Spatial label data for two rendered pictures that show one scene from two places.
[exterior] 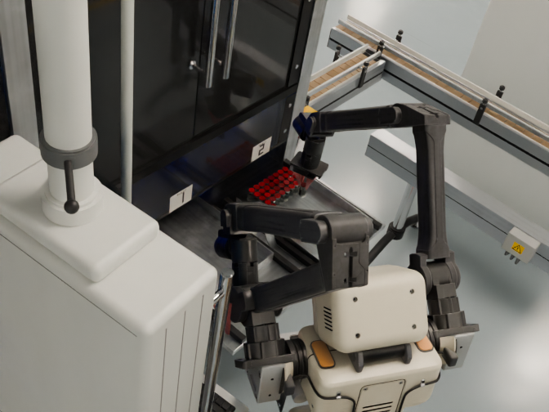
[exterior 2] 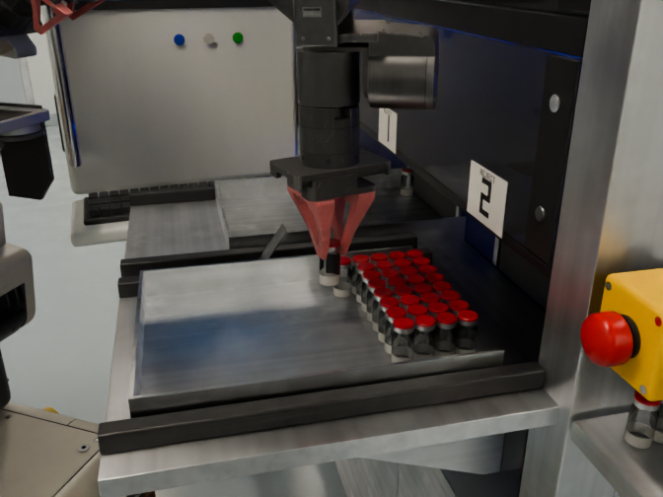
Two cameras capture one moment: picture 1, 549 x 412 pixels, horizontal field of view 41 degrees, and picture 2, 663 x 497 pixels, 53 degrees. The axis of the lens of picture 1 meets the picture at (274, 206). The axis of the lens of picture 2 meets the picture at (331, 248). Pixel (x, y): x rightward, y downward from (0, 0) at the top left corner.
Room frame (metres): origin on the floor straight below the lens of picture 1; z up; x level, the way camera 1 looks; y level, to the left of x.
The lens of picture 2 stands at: (2.09, -0.52, 1.25)
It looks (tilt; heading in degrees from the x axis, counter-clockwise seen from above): 23 degrees down; 133
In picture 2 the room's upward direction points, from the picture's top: straight up
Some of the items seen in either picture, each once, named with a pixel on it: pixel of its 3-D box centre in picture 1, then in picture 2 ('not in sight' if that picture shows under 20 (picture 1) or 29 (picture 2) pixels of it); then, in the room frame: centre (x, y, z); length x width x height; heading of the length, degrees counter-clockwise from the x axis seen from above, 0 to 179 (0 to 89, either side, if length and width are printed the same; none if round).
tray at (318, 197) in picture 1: (304, 212); (301, 319); (1.65, -0.09, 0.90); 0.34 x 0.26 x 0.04; 56
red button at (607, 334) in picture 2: not in sight; (612, 337); (1.96, -0.08, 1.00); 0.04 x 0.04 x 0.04; 56
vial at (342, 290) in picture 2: not in sight; (342, 277); (1.62, 0.00, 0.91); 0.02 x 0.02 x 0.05
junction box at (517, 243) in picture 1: (520, 245); not in sight; (2.13, -0.98, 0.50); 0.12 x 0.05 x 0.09; 56
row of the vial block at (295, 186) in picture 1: (283, 195); (379, 305); (1.70, -0.02, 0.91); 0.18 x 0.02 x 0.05; 146
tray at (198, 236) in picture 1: (199, 245); (330, 207); (1.43, 0.19, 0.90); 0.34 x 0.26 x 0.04; 56
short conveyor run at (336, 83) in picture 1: (319, 87); not in sight; (2.30, -0.08, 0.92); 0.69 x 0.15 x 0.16; 146
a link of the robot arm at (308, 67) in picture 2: (314, 141); (334, 76); (1.68, -0.07, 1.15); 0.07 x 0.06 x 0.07; 31
